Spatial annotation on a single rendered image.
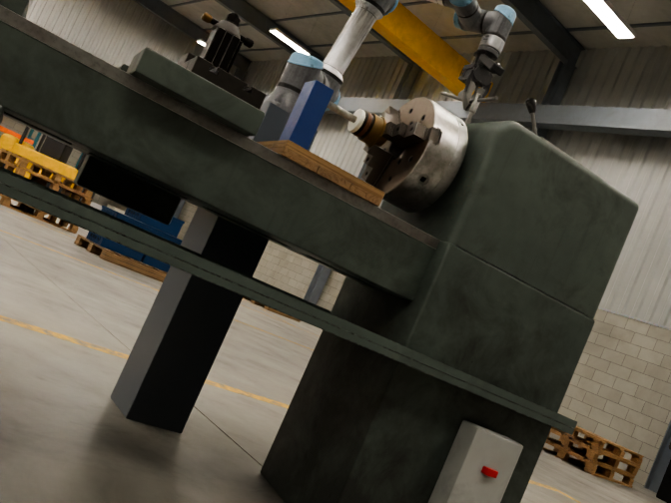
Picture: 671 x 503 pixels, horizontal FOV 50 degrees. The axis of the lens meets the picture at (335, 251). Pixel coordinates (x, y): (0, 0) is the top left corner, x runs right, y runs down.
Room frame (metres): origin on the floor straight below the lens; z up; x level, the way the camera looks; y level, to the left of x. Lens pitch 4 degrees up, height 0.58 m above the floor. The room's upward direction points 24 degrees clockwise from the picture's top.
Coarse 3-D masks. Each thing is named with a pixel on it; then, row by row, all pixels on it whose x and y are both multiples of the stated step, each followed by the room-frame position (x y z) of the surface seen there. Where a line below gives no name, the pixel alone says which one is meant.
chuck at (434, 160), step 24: (408, 120) 2.04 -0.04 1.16; (432, 120) 1.92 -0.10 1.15; (456, 120) 1.99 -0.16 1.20; (384, 144) 2.11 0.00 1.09; (432, 144) 1.90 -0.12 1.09; (456, 144) 1.94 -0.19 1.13; (408, 168) 1.94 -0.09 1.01; (432, 168) 1.93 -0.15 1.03; (384, 192) 2.00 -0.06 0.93; (408, 192) 1.97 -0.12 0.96
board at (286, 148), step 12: (264, 144) 1.87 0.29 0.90; (276, 144) 1.78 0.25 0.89; (288, 144) 1.72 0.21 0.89; (288, 156) 1.72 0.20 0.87; (300, 156) 1.74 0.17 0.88; (312, 156) 1.75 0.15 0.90; (312, 168) 1.75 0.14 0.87; (324, 168) 1.77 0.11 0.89; (336, 168) 1.78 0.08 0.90; (336, 180) 1.79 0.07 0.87; (348, 180) 1.80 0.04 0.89; (360, 180) 1.81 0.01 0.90; (360, 192) 1.82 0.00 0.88; (372, 192) 1.83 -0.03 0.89; (372, 204) 1.85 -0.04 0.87
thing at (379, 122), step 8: (368, 112) 1.97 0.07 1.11; (368, 120) 1.95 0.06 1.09; (376, 120) 1.96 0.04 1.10; (384, 120) 1.97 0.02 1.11; (360, 128) 1.95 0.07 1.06; (368, 128) 1.96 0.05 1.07; (376, 128) 1.96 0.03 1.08; (384, 128) 1.96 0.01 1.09; (360, 136) 1.97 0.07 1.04; (368, 136) 1.96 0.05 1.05; (376, 136) 1.97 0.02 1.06; (368, 144) 2.00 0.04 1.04; (376, 144) 2.00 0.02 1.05
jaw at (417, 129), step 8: (392, 128) 1.96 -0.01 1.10; (400, 128) 1.93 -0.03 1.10; (408, 128) 1.94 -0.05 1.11; (416, 128) 1.90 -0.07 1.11; (424, 128) 1.92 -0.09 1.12; (432, 128) 1.91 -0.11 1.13; (384, 136) 1.97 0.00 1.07; (392, 136) 1.95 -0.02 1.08; (400, 136) 1.94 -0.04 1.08; (408, 136) 1.92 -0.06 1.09; (416, 136) 1.91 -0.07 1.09; (424, 136) 1.92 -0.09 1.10; (432, 136) 1.91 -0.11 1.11; (400, 144) 1.98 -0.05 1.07; (408, 144) 1.97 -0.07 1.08
